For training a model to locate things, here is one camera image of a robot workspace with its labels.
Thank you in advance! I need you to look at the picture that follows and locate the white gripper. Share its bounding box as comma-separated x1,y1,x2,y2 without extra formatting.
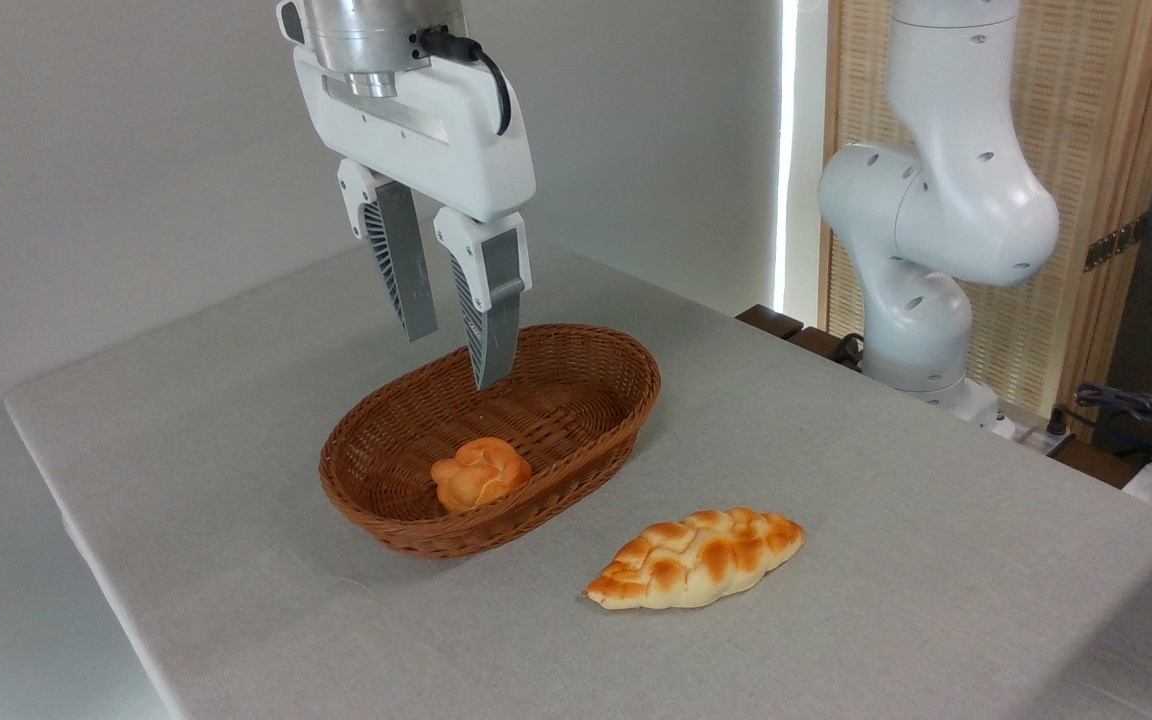
292,46,538,392

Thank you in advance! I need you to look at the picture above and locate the long braided bread loaf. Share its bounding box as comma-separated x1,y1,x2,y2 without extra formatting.
582,507,807,612

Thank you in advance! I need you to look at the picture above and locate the brown oval wicker basket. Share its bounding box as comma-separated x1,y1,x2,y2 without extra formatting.
318,322,663,560

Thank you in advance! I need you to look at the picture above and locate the small round knotted bread bun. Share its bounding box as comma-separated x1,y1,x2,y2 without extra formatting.
430,436,534,515

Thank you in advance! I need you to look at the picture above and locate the dark wooden side table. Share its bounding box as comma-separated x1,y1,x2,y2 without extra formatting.
735,304,869,373

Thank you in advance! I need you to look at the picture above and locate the grey tablecloth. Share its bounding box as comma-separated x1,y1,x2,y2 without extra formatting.
3,240,1152,720

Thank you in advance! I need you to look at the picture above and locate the metal screen hinge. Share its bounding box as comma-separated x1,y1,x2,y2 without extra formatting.
1083,212,1151,274

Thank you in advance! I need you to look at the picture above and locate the bamboo folding screen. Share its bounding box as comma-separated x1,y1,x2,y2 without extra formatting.
820,0,1152,426

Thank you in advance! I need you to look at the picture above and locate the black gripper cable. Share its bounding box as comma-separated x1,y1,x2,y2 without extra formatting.
416,28,515,137

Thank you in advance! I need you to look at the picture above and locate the black cable bundle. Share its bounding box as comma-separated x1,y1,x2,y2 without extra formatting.
1044,380,1152,473

